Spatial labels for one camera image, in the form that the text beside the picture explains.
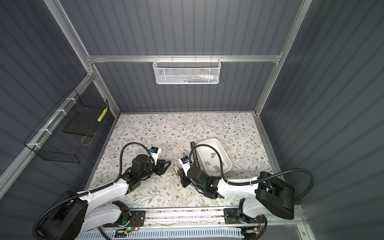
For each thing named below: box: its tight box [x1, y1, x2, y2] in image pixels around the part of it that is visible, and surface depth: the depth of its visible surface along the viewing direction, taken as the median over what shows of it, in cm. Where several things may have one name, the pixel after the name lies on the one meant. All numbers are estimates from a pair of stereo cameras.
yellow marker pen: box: [97, 107, 108, 122], surface depth 83 cm
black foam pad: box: [63, 112, 103, 136], surface depth 80 cm
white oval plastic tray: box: [196, 138, 232, 177], surface depth 95 cm
